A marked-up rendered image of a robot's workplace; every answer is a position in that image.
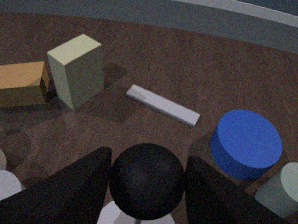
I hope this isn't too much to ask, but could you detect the brown box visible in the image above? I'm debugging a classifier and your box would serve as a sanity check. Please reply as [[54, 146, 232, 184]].
[[0, 61, 49, 108]]

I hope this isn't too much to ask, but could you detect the grey flat bar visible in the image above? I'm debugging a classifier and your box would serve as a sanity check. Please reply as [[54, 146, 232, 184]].
[[126, 85, 200, 127]]

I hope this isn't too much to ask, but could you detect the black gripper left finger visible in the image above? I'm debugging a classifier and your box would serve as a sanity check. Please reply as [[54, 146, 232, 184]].
[[0, 147, 112, 224]]

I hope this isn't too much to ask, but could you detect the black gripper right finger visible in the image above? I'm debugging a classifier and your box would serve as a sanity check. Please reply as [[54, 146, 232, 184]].
[[185, 156, 290, 224]]

